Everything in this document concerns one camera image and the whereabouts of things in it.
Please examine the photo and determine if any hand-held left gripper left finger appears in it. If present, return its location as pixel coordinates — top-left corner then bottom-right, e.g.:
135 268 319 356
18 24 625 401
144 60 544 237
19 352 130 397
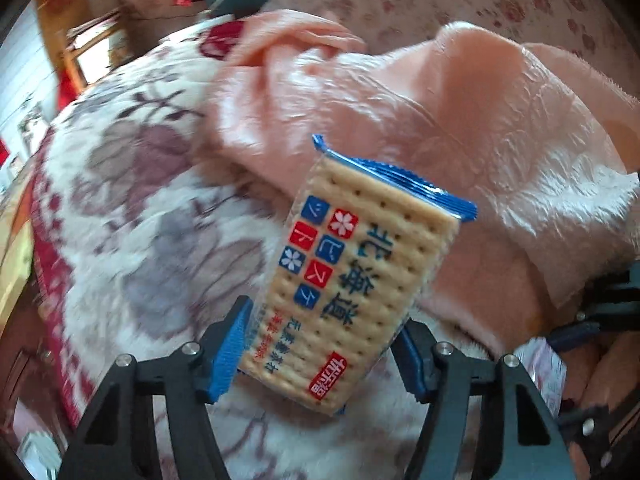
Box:
59 295 253 480

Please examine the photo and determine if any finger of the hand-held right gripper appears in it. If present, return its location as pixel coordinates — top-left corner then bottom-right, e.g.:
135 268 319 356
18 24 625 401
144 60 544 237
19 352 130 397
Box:
557 400 640 461
547 257 640 353

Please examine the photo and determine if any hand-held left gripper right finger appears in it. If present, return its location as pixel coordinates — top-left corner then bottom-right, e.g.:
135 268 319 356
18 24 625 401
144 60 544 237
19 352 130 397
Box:
395 319 576 480

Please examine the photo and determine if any pink white snack packet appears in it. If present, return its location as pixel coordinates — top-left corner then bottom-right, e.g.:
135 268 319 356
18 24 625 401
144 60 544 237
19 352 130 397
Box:
517 337 568 411

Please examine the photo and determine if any blue-edged cracker packet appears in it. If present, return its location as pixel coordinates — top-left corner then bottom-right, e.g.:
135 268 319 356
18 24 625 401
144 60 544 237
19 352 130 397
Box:
237 134 478 417

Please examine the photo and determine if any floral fleece blanket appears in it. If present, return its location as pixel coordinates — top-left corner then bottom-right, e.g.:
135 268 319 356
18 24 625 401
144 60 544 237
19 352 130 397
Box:
30 20 501 480

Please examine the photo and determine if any pink quilted blanket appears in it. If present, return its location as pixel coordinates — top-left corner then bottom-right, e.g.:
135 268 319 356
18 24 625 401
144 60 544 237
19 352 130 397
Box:
205 10 640 356

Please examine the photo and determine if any glass-topped wooden cabinet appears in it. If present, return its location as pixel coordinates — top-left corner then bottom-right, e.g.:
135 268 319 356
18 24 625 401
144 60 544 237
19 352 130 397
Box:
0 180 36 281

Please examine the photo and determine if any light wooden chair frame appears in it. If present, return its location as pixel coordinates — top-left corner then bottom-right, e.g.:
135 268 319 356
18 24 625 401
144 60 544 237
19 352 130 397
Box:
35 0 133 91

